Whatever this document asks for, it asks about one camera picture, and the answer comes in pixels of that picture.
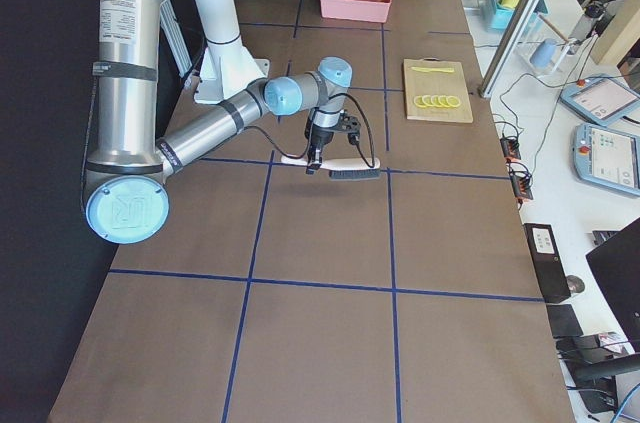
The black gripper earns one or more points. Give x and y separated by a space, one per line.
319 138

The white hand brush black bristles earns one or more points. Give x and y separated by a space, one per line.
345 169

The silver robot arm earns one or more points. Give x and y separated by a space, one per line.
124 197

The lemon slice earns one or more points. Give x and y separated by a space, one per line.
436 101
427 101
452 101
444 101
418 102

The wooden cutting board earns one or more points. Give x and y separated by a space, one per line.
419 84

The orange black connector block far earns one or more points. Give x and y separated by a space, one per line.
511 148

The orange black connector block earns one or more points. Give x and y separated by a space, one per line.
521 182
511 148

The orange black connector block near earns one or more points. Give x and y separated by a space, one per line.
521 182

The blue plastic cup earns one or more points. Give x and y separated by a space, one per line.
543 54

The teal tray with blocks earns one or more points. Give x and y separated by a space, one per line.
505 5

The yellow cup in tray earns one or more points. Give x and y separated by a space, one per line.
510 5

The clear rack with wooden dowel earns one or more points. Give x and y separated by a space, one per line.
539 28

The black rectangular box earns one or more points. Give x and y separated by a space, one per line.
546 262

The near blue teach pendant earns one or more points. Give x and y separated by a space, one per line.
607 158

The blue teach pendant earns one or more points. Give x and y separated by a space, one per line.
600 99
607 158

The far blue teach pendant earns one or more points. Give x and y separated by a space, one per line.
600 99

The black monitor corner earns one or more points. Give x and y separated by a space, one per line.
614 265

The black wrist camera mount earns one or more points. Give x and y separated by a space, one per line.
350 126

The white central mounting post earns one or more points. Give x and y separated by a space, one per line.
227 67

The aluminium frame post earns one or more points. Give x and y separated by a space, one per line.
513 32

